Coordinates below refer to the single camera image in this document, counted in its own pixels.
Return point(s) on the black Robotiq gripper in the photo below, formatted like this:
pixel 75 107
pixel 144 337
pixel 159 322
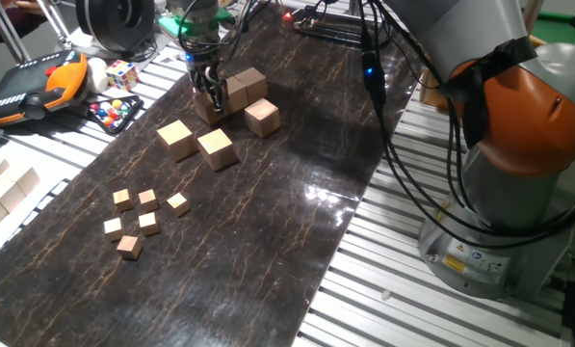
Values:
pixel 204 62

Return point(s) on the large wooden cube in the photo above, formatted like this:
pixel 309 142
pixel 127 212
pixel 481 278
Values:
pixel 202 114
pixel 237 94
pixel 253 82
pixel 216 149
pixel 177 140
pixel 263 117

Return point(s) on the person's forearm dark red sleeve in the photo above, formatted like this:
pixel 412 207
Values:
pixel 24 21

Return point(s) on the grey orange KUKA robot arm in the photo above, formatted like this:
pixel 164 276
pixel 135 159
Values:
pixel 460 29

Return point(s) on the Rubik's cube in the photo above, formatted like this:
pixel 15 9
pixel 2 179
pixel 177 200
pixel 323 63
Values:
pixel 122 74

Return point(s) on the black triangle rack coloured balls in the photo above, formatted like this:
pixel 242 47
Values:
pixel 113 113

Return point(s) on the small module red light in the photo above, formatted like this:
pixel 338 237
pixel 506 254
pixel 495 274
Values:
pixel 287 18

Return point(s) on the white egg-shaped object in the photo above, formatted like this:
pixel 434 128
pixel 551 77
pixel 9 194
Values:
pixel 96 74

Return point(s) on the small wooden cube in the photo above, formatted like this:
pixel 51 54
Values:
pixel 129 247
pixel 148 223
pixel 148 200
pixel 178 204
pixel 113 229
pixel 122 199

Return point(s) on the black filament spool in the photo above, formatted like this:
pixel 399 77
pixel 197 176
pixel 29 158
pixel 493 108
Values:
pixel 104 24

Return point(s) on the black clamp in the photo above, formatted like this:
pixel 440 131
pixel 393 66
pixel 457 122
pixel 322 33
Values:
pixel 330 36

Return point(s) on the thin silver metal rod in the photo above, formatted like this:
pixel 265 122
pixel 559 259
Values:
pixel 58 21

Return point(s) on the black plug blue light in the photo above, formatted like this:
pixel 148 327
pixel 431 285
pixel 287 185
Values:
pixel 371 72

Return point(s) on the dark marbled table mat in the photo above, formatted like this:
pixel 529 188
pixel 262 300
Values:
pixel 195 270

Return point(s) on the orange black teach pendant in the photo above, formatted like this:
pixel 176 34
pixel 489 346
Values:
pixel 22 84

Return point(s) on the slanted silver metal bar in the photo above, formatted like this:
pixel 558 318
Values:
pixel 7 34

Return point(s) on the small white scrap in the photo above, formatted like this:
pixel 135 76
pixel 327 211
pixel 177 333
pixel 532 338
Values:
pixel 385 294

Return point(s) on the green mini pool table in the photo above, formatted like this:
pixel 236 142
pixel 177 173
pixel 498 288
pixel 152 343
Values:
pixel 554 33

